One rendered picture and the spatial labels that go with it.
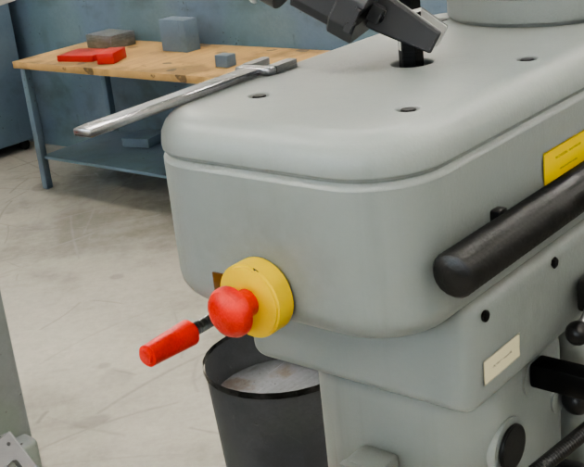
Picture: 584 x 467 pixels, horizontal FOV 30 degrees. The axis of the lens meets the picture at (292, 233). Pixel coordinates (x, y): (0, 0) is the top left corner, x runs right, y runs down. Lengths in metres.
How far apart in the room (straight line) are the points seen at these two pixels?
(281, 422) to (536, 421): 2.08
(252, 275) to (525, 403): 0.33
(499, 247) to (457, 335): 0.11
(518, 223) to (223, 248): 0.23
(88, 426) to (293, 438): 1.39
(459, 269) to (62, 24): 7.48
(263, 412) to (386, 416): 2.10
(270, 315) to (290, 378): 2.57
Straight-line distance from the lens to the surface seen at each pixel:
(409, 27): 0.92
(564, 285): 0.99
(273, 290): 0.79
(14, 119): 8.48
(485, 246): 0.76
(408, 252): 0.76
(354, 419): 1.01
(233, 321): 0.78
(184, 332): 0.90
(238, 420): 3.14
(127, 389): 4.55
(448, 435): 0.96
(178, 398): 4.41
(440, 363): 0.87
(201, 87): 0.90
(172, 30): 6.83
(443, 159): 0.76
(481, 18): 1.08
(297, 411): 3.08
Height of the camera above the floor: 2.09
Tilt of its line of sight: 20 degrees down
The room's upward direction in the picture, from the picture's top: 6 degrees counter-clockwise
